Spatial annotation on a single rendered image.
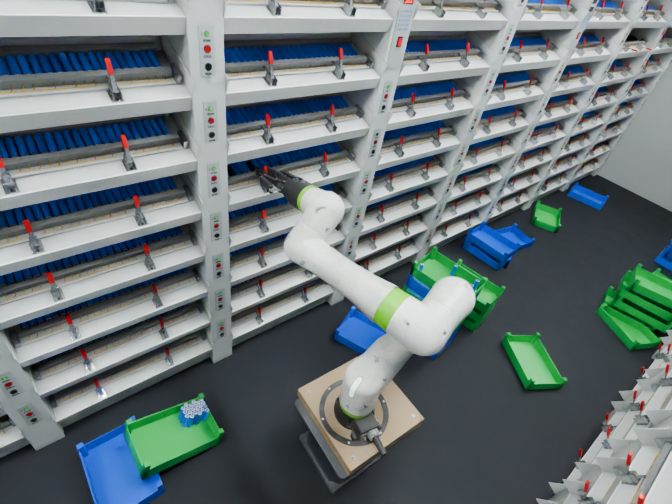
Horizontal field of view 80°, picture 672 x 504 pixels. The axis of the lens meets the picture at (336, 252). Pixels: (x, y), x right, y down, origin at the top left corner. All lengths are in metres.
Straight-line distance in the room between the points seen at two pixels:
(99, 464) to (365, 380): 1.07
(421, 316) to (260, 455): 1.03
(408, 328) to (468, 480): 1.07
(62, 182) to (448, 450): 1.73
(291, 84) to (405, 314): 0.78
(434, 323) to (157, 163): 0.87
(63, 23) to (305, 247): 0.73
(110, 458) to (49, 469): 0.20
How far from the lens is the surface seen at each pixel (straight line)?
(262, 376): 1.97
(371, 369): 1.36
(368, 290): 1.05
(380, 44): 1.58
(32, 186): 1.22
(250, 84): 1.29
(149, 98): 1.17
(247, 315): 2.00
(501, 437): 2.13
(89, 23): 1.09
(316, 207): 1.14
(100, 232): 1.33
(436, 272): 2.05
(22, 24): 1.08
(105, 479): 1.86
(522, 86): 2.67
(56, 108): 1.13
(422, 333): 1.01
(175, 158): 1.27
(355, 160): 1.73
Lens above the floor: 1.68
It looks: 40 degrees down
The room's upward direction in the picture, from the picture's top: 12 degrees clockwise
